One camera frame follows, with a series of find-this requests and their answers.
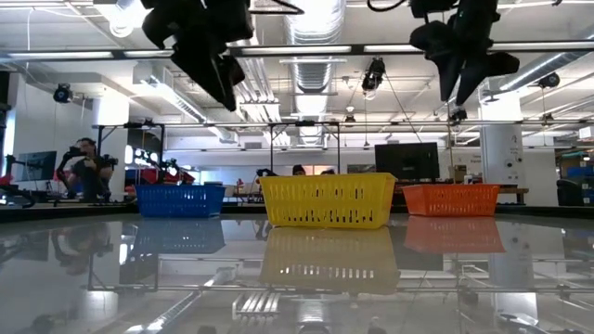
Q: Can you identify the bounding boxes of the black office chair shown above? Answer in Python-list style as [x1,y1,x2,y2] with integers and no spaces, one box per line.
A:
[556,179,585,208]

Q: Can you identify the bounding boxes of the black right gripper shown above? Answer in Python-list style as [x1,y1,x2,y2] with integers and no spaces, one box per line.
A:
[410,0,521,106]

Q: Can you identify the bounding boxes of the white ceiling pipes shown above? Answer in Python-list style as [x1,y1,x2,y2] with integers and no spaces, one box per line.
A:
[231,36,285,124]

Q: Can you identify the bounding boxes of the silver slanted ceiling duct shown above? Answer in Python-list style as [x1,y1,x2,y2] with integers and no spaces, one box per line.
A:
[498,50,590,94]

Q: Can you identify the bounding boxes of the silver round ceiling duct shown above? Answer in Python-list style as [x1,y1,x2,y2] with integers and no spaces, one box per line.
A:
[282,0,347,146]

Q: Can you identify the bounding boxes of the blue plastic basket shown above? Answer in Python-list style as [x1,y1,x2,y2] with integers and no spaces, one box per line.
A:
[136,184,227,219]

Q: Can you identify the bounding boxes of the thin hanging cable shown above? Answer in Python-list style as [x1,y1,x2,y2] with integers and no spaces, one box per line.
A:
[445,99,454,185]

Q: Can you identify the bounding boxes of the small dark monitor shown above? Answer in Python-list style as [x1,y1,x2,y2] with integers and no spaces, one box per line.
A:
[16,150,58,183]

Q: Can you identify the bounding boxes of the black overhead frame bar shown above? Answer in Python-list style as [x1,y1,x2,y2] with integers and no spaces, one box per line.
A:
[0,40,594,62]

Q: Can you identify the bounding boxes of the cardboard box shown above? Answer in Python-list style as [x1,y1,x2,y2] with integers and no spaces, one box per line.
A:
[448,164,469,185]

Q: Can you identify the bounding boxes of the shelf with blue bins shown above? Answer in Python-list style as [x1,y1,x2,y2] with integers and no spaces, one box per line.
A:
[559,152,594,205]

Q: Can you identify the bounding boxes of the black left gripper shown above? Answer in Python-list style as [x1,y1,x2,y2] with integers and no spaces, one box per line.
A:
[141,0,255,112]

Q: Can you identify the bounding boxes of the wooden top workbench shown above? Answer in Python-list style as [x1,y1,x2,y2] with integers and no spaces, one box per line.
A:
[498,184,530,206]

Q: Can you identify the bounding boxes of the white building column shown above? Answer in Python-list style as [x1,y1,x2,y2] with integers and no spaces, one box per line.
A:
[479,90,524,186]

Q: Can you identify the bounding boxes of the yellow plastic basket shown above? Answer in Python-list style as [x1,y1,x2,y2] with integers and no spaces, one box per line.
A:
[258,173,398,230]

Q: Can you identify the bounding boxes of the black distant rig frame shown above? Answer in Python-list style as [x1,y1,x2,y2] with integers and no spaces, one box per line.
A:
[91,119,575,205]

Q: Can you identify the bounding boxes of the white LED light strip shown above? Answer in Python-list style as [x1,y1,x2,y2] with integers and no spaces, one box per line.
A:
[363,44,421,53]
[491,41,594,51]
[6,50,115,61]
[240,45,353,55]
[123,49,175,59]

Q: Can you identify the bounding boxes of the orange plastic basket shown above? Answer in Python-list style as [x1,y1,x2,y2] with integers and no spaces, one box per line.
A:
[401,183,501,218]

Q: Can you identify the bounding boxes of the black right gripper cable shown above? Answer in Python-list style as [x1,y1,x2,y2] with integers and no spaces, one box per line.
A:
[366,0,410,13]

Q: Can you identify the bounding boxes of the black computer monitor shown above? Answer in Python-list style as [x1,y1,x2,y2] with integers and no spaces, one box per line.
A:
[374,142,441,182]

